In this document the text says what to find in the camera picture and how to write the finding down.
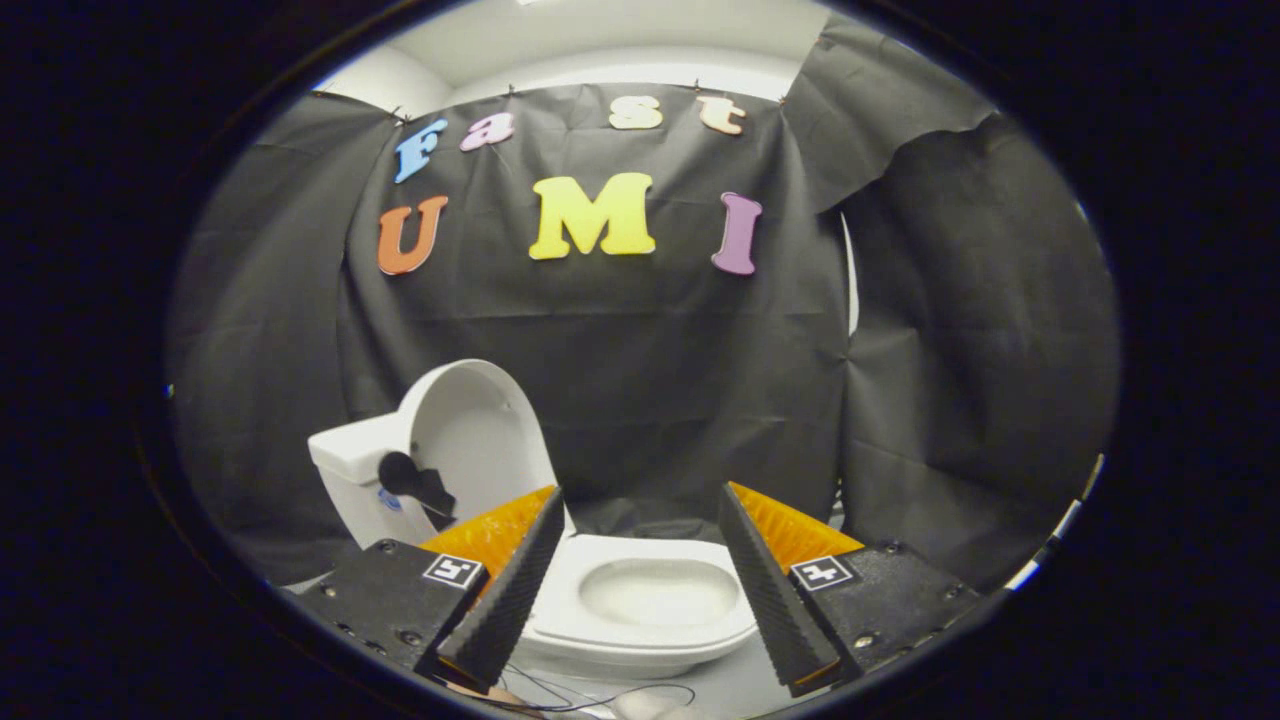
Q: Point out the black backdrop cloth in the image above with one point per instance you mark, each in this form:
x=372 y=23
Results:
x=650 y=380

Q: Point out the white toilet lid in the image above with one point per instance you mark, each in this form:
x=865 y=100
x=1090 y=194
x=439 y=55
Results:
x=480 y=440

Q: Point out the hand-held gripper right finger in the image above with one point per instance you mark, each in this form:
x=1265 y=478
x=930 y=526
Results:
x=770 y=600

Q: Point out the white toilet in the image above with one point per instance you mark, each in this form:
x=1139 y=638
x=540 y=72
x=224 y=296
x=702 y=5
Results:
x=640 y=600

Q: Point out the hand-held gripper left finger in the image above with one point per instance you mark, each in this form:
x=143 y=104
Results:
x=510 y=600

